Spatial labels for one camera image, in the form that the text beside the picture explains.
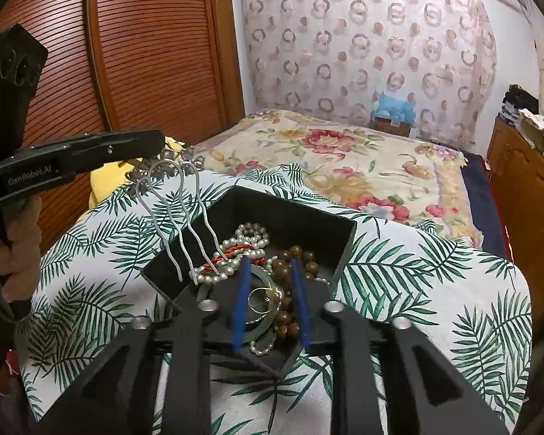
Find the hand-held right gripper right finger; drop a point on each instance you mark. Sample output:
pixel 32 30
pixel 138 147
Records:
pixel 300 303

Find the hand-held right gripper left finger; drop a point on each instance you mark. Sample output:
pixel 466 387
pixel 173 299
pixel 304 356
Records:
pixel 240 303

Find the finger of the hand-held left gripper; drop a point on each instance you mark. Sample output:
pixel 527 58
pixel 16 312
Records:
pixel 118 147

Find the pale green jade bangle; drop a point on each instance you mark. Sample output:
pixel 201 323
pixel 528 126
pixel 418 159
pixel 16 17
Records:
pixel 263 273

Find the silver hair fork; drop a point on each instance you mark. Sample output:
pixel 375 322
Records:
pixel 172 154

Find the black cardboard box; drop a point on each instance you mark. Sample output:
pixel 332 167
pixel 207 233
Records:
pixel 299 217

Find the person's left hand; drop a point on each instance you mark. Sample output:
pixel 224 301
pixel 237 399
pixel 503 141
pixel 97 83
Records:
pixel 25 244

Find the yellow plush toy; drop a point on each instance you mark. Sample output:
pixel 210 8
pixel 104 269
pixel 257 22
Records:
pixel 109 181

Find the leaf print cloth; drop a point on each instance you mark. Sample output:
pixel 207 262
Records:
pixel 412 290

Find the floral bed blanket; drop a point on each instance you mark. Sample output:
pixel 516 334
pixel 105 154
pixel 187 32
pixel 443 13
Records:
pixel 344 158

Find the small brown cardboard box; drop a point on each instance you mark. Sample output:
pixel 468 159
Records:
pixel 392 127

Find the navy blue bed sheet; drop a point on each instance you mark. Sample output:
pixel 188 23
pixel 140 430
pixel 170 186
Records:
pixel 485 204

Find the blue plush toy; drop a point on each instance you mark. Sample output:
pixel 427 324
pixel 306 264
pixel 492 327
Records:
pixel 394 106

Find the wooden side cabinet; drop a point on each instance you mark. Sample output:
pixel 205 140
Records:
pixel 526 181

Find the stack of folded clothes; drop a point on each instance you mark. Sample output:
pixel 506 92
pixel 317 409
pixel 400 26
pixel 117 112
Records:
pixel 519 102

